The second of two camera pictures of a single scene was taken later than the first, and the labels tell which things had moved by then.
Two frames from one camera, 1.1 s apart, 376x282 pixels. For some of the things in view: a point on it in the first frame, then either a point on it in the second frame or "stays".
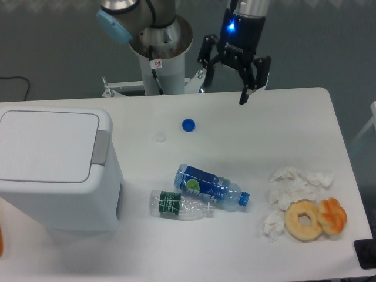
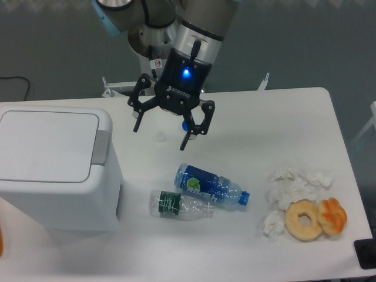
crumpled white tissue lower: [274, 224] stays
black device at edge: [365, 249] stays
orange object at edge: [1, 243] stays
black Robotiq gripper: [239, 38] -> [178, 89]
